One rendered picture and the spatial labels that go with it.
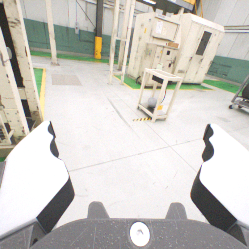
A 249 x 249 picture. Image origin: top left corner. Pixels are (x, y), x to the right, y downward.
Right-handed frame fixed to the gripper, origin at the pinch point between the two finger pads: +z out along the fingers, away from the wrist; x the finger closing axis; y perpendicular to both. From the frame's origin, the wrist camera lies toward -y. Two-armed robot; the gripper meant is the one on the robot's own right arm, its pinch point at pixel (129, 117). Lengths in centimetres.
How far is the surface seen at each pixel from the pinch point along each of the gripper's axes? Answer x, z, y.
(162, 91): 59, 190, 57
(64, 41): -355, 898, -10
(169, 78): 68, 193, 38
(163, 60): 118, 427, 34
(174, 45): 147, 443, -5
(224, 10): 632, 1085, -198
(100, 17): -139, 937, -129
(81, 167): -42, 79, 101
